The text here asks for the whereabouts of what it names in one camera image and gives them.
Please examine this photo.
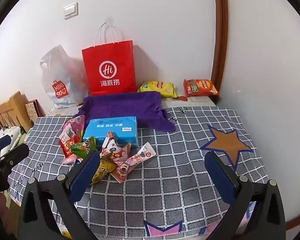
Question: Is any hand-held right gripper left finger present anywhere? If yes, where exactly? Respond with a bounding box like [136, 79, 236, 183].
[18, 151, 101, 240]

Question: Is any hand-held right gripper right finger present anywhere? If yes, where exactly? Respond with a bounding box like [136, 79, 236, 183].
[204, 151, 287, 240]

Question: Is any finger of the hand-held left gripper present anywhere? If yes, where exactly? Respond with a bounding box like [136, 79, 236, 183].
[0, 143, 30, 171]
[0, 135, 12, 155]

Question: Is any yellow snack packet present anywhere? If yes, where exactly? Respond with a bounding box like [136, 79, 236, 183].
[90, 156, 118, 185]

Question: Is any green snack packet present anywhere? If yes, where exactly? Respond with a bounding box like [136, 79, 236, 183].
[70, 136, 97, 159]

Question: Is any red snack packet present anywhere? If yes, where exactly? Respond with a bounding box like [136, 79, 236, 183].
[59, 140, 80, 158]

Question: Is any panda print snack packet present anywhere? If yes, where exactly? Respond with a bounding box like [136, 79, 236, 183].
[100, 130, 132, 159]

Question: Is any pink bear print packet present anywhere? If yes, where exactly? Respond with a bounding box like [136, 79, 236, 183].
[111, 159, 140, 183]

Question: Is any white dotted cloth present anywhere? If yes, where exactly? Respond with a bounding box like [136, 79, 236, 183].
[0, 126, 23, 155]

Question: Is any pale pink snack packet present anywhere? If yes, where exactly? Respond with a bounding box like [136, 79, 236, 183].
[62, 155, 82, 165]

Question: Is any wooden bed headboard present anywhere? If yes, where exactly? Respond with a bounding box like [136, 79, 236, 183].
[0, 91, 32, 133]

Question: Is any grey checked tablecloth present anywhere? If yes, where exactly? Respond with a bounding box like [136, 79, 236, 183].
[7, 106, 269, 238]

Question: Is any patterned box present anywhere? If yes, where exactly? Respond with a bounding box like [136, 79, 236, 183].
[25, 99, 46, 125]

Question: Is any white snack packet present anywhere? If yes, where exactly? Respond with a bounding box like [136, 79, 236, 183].
[59, 123, 77, 143]

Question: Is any blue tissue pack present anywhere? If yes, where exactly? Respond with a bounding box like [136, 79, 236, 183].
[82, 116, 139, 148]

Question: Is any purple towel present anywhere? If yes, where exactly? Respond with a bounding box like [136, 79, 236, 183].
[79, 91, 177, 132]

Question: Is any white plastic bag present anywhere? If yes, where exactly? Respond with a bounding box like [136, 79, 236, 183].
[39, 44, 89, 109]

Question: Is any orange chip bag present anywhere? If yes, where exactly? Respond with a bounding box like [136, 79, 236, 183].
[183, 79, 220, 97]

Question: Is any yellow chip bag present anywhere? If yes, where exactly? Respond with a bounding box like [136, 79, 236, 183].
[137, 81, 177, 98]

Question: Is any red paper bag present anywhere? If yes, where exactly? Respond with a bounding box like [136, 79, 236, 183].
[82, 22, 137, 96]

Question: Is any wooden door frame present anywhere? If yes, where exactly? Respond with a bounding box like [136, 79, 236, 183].
[210, 0, 228, 90]

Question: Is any white light switch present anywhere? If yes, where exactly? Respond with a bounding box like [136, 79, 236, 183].
[64, 2, 78, 19]

